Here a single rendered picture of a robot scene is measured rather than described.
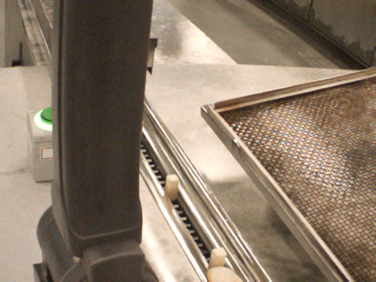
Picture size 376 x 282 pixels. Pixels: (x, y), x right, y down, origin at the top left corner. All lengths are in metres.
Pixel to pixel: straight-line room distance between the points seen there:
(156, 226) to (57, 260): 0.23
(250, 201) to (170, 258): 0.21
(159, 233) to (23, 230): 0.17
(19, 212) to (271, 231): 0.33
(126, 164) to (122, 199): 0.03
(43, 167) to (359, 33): 2.89
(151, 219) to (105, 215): 0.27
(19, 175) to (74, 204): 0.41
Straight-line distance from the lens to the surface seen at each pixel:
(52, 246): 0.43
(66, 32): 0.31
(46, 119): 0.72
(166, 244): 0.61
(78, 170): 0.35
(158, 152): 0.77
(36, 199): 0.72
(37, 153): 0.72
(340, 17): 3.60
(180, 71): 1.09
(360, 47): 3.45
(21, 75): 1.04
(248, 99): 0.83
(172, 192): 0.70
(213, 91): 1.03
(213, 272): 0.59
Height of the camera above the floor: 1.27
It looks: 31 degrees down
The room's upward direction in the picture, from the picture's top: 9 degrees clockwise
